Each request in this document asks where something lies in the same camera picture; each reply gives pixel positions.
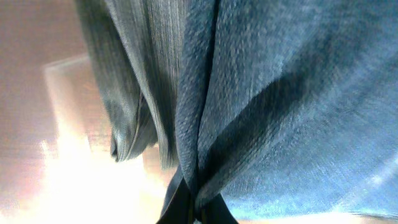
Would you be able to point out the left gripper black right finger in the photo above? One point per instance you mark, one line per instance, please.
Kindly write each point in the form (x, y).
(215, 212)

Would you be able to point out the clear plastic storage box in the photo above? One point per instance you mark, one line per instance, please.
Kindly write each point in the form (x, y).
(83, 183)

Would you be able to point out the dark blue jeans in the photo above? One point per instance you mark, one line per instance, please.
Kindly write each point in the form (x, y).
(285, 108)

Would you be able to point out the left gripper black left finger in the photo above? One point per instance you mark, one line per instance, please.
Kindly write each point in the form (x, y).
(180, 208)

